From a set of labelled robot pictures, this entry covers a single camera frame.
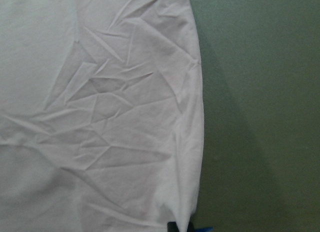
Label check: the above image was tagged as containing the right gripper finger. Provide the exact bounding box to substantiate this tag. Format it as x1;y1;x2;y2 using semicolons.
167;221;194;232

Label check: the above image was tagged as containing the pink Snoopy t-shirt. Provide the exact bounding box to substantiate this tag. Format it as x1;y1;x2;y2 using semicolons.
0;0;204;232

